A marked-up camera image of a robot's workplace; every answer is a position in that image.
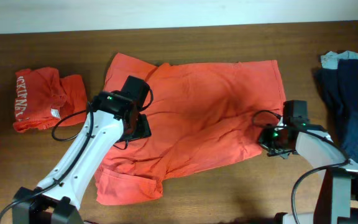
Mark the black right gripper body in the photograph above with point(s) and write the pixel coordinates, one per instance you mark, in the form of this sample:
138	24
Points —
270	138

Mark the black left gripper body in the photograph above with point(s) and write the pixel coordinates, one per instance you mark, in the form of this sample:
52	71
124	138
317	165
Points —
143	130

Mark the orange printed t-shirt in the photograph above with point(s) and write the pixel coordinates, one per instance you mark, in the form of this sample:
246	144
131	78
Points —
200	117

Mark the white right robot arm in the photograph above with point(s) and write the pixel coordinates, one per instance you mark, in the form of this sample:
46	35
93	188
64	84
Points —
338	196

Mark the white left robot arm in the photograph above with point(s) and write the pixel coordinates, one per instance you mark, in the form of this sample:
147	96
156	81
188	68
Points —
111	117

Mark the folded red t-shirt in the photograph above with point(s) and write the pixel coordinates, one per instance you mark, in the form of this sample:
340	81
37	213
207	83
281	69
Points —
44	98

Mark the dark navy garment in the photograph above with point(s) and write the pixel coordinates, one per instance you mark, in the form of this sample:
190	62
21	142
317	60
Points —
339	90

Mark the light blue garment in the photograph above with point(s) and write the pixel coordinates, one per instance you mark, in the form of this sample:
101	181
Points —
331	59

